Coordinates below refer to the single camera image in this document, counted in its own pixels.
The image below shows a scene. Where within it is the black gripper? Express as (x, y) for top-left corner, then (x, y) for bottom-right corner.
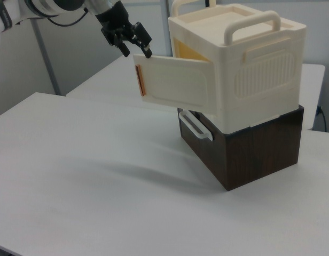
(94, 2), (153, 59)

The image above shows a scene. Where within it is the cream cabinet door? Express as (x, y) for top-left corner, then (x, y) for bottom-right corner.
(133, 53), (216, 115)

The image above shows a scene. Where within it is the cream plastic cabinet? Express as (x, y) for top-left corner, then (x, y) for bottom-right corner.
(167, 0), (307, 135)

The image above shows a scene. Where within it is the grey metal pole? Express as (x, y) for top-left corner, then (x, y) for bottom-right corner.
(30, 20), (61, 96)

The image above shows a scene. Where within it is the dark wooden drawer box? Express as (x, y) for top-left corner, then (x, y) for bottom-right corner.
(177, 104), (306, 193)

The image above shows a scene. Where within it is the orange door handle strip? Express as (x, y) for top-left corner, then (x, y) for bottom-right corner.
(134, 63), (147, 97)

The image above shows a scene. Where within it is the cream cabinet carry handle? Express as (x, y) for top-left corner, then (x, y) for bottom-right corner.
(223, 11), (283, 46)
(171, 0), (217, 16)

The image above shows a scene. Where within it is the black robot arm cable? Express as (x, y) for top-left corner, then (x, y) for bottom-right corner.
(46, 7), (88, 27)

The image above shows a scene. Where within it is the white drawer handle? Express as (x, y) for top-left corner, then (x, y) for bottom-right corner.
(178, 109), (214, 141)

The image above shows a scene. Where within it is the thin black wall cable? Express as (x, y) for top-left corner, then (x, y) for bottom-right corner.
(317, 106), (328, 132)

